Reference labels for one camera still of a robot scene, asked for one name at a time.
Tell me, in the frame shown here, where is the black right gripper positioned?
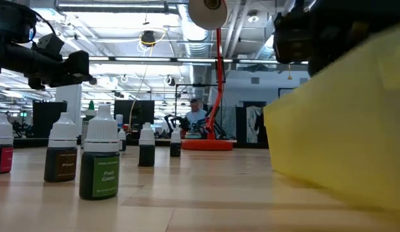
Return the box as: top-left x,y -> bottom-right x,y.
296,0 -> 381,77

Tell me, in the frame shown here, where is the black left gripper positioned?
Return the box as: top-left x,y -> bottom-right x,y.
1,43 -> 95,91

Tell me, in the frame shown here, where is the small dropper bottle brown label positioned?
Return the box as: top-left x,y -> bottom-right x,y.
44,111 -> 79,183

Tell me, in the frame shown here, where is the yellow translucent plastic bin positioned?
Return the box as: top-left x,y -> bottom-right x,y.
263,22 -> 400,217

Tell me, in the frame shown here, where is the small white-capped dropper bottle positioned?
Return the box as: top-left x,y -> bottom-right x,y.
117,128 -> 127,151
169,127 -> 182,158
138,122 -> 156,168

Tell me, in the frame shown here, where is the small dropper bottle red label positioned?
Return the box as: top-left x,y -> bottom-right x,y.
0,112 -> 14,175

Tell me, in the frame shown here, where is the white pillar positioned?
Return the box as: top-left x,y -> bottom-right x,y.
55,83 -> 83,138

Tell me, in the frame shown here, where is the black standing panel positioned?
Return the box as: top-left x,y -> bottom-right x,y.
32,101 -> 68,139

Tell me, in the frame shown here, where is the long ceiling light strip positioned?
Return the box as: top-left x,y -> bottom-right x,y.
62,56 -> 310,64

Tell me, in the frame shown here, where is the dark monitor screen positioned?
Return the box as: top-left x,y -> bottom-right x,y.
113,99 -> 155,131

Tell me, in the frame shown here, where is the painted cloth sheet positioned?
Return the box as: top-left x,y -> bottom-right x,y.
245,105 -> 265,144

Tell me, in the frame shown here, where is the standing person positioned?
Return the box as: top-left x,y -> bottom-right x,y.
184,98 -> 209,135

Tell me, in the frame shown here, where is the red desk lamp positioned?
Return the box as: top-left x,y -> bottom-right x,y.
181,0 -> 234,151

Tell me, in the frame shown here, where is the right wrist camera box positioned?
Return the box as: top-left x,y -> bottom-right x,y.
272,11 -> 315,64

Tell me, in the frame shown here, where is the ceiling cable reel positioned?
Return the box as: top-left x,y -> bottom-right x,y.
140,30 -> 168,48

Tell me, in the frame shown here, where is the black aluminium table frame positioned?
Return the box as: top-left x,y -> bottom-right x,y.
12,137 -> 270,150

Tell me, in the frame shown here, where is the corrugated silver duct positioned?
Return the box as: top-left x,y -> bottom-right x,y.
182,3 -> 216,97

